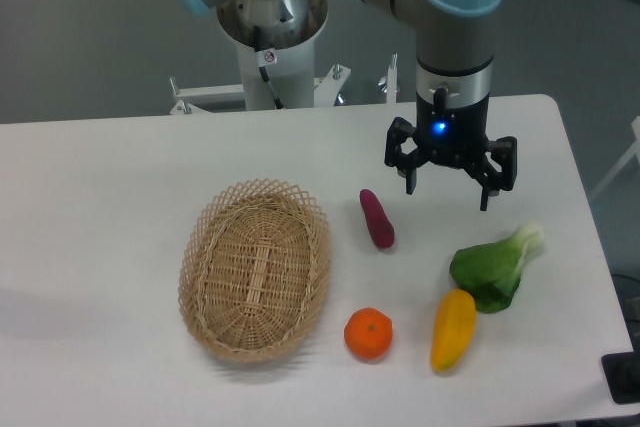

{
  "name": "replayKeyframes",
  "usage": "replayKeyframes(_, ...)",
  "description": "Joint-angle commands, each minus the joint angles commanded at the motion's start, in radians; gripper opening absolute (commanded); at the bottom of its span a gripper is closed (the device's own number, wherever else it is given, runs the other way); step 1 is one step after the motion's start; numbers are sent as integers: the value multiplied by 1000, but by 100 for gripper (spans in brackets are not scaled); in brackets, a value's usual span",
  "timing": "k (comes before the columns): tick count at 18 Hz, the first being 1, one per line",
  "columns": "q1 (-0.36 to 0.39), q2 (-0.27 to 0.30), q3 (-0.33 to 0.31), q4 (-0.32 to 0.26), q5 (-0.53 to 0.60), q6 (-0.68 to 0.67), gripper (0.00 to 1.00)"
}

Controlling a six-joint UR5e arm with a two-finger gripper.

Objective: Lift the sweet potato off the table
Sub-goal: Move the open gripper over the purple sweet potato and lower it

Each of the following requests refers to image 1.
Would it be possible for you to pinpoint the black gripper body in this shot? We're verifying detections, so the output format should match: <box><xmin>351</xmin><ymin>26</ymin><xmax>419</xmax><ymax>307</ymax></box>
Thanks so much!
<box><xmin>413</xmin><ymin>88</ymin><xmax>489</xmax><ymax>169</ymax></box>

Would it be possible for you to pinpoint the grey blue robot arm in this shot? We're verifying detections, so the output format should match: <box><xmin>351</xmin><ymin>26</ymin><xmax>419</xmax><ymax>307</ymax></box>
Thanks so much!
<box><xmin>181</xmin><ymin>0</ymin><xmax>517</xmax><ymax>199</ymax></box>

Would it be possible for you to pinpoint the purple sweet potato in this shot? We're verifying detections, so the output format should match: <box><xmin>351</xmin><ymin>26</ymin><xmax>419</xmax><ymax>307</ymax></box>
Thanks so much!
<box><xmin>359</xmin><ymin>189</ymin><xmax>395</xmax><ymax>249</ymax></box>

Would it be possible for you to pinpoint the green bok choy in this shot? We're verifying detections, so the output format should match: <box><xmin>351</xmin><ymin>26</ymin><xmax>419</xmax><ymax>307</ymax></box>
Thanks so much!
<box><xmin>449</xmin><ymin>221</ymin><xmax>545</xmax><ymax>314</ymax></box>

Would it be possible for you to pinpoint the yellow mango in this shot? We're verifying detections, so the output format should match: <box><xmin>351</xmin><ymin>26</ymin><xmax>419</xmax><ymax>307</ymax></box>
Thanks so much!
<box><xmin>430</xmin><ymin>289</ymin><xmax>476</xmax><ymax>373</ymax></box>

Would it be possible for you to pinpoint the woven wicker basket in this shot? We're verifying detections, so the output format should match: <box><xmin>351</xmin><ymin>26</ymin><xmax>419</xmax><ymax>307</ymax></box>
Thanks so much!
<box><xmin>178</xmin><ymin>179</ymin><xmax>332</xmax><ymax>363</ymax></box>

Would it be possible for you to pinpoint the orange mandarin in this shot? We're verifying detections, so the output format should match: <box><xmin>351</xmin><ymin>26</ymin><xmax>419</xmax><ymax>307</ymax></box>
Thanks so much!
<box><xmin>343</xmin><ymin>307</ymin><xmax>393</xmax><ymax>361</ymax></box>

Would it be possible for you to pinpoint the black device at table edge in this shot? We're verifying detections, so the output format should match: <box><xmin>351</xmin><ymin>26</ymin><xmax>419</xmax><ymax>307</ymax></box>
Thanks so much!
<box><xmin>601</xmin><ymin>352</ymin><xmax>639</xmax><ymax>405</ymax></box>

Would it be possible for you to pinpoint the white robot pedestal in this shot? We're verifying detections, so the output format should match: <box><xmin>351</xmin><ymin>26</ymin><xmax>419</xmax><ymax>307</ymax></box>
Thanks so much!
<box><xmin>168</xmin><ymin>0</ymin><xmax>401</xmax><ymax>115</ymax></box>

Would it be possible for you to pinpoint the white frame at right edge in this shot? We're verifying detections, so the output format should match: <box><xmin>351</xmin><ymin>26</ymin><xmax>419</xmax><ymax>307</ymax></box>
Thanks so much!
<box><xmin>588</xmin><ymin>117</ymin><xmax>640</xmax><ymax>203</ymax></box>

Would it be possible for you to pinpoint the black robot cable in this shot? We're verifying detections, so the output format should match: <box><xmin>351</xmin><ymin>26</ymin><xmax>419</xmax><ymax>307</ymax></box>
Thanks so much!
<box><xmin>252</xmin><ymin>26</ymin><xmax>285</xmax><ymax>111</ymax></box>

